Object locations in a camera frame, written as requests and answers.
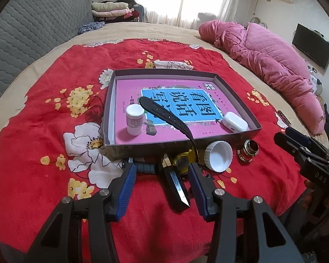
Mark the black yellow wrist watch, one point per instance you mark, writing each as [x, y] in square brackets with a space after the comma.
[184, 160]

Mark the pink children's book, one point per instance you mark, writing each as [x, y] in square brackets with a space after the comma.
[197, 103]

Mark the white earbuds case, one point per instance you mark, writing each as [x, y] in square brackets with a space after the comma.
[234, 122]

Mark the blue patterned cloth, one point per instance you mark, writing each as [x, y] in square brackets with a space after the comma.
[90, 27]

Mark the grey cardboard tray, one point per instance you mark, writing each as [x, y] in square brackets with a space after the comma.
[175, 147]

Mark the white bottle cap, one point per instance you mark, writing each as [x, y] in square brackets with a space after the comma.
[218, 156]

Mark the red floral blanket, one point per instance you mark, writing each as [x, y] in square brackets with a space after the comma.
[52, 148]

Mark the small glass jar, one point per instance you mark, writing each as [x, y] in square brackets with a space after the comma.
[248, 151]

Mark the red lighter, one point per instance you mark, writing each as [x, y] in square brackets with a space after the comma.
[212, 176]

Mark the folded clothes pile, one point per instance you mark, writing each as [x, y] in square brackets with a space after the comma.
[118, 11]

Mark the grey quilted headboard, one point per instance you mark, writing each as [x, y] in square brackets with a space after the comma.
[29, 29]

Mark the beige bed sheet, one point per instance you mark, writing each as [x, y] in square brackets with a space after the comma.
[14, 98]

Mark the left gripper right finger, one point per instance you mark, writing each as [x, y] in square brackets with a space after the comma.
[265, 237]

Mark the white pill bottle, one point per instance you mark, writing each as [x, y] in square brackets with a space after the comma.
[134, 119]

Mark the black gold pointed case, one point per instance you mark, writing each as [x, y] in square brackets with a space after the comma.
[179, 197]

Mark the pink quilt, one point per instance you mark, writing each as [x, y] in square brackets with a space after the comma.
[274, 61]

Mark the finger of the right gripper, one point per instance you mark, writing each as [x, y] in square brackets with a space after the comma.
[311, 144]
[299, 152]

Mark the black television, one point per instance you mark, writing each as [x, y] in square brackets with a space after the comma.
[312, 44]

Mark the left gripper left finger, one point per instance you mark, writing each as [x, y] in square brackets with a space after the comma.
[59, 239]

